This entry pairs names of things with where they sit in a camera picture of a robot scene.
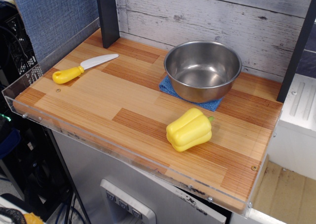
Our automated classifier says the metal pot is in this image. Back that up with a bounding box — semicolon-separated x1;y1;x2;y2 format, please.
164;41;242;103

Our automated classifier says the blue folded cloth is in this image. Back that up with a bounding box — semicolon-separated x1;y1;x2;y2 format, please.
159;76;223;112

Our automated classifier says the clear acrylic table guard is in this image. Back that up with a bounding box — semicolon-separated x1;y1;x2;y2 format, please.
3;30;281;214

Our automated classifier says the yellow toy bell pepper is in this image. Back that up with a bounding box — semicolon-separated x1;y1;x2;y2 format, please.
166;108;214;152

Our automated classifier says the white plastic unit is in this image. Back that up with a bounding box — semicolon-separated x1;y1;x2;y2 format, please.
267;74;316;179

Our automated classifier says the black plastic crate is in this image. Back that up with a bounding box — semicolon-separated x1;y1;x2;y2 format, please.
0;14;37;76

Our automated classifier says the silver cabinet with dispenser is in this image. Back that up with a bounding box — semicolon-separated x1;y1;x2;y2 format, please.
51;131;232;224

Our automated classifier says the yellow object bottom left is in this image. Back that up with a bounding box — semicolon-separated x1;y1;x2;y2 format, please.
23;213;44;224

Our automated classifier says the left black vertical post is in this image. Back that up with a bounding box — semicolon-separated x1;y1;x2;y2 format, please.
97;0;120;48

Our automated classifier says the black vertical post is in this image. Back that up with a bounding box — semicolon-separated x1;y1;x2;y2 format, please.
97;0;120;48
276;0;316;103

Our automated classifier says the right black vertical post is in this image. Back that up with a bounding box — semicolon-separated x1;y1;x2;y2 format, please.
276;0;316;103

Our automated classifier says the yellow handled toy knife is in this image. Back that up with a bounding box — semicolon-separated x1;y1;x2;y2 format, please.
52;54;119;85

